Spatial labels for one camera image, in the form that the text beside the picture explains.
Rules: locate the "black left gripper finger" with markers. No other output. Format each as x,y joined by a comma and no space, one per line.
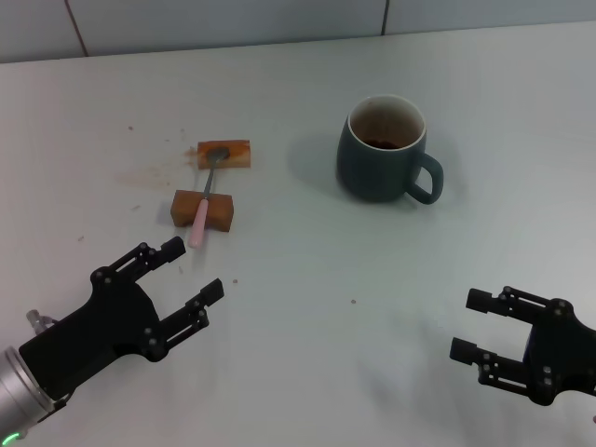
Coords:
195,307
153,253

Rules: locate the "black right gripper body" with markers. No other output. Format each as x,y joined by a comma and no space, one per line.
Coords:
572,354

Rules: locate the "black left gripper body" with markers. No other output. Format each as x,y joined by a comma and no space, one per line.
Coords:
107,321

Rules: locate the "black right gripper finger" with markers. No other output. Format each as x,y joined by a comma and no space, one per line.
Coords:
526,305
507,370

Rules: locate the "grey ceramic cup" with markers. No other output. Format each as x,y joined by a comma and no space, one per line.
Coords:
372,174

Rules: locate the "arched wooden block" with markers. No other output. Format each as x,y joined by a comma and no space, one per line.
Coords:
221,212

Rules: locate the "stained wooden block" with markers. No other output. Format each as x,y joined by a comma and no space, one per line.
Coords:
241,156

